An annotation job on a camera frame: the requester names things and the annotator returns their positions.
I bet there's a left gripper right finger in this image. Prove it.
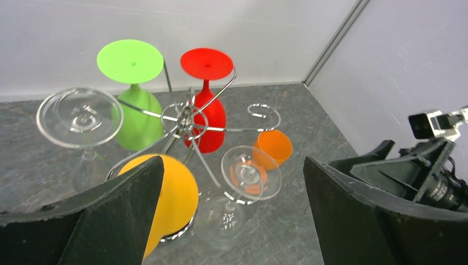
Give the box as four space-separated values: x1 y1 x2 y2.
303 157 467 264

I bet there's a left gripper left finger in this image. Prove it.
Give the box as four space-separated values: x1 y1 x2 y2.
1 156 164 264

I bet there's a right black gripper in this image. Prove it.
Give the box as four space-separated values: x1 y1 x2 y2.
329 138 467 213

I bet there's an orange wine glass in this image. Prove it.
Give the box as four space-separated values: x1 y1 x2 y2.
228 130 293 200

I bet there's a clear wine glass front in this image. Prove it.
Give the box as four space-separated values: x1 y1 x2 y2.
194 145 283 252

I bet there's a clear wine glass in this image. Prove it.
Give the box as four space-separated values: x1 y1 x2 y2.
36 88 124 193
194 145 283 252

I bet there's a yellow wine glass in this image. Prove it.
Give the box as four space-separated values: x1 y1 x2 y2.
118 153 200 261

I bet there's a green wine glass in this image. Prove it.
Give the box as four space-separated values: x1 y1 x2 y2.
97 39 164 151

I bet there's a clear wine glass rear left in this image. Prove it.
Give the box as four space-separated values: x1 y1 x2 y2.
36 88 124 193

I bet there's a chrome wine glass rack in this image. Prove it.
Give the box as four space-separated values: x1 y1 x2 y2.
106 60 282 243

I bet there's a red wine glass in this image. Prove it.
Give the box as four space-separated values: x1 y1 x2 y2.
179 47 235 155

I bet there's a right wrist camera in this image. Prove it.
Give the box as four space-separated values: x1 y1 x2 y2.
408 106 467 142

